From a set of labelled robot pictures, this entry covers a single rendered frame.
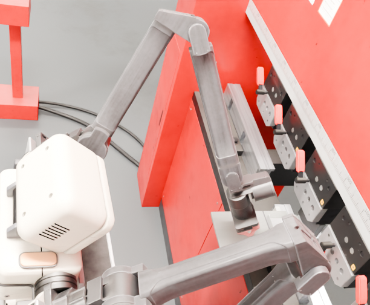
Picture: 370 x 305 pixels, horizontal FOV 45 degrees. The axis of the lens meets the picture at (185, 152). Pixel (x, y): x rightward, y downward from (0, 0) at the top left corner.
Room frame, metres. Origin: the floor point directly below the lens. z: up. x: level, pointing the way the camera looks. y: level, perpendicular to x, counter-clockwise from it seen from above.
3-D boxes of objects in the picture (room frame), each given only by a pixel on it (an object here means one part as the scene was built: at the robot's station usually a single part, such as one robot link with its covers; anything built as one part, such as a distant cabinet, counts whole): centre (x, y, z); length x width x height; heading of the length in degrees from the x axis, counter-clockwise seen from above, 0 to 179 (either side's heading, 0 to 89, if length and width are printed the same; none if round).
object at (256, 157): (1.43, -0.21, 0.92); 0.50 x 0.06 x 0.10; 24
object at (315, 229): (0.93, -0.43, 1.07); 0.10 x 0.02 x 0.10; 24
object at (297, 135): (1.13, -0.34, 1.20); 0.15 x 0.09 x 0.17; 24
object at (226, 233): (0.87, -0.29, 1.00); 0.26 x 0.18 x 0.01; 114
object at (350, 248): (0.77, -0.49, 1.20); 0.15 x 0.09 x 0.17; 24
